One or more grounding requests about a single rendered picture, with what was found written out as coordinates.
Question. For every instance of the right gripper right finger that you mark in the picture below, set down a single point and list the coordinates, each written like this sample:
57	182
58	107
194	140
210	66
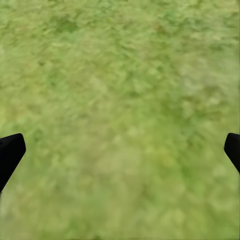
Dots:
232	149

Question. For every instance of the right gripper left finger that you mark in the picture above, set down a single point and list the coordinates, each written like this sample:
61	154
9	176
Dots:
12	150

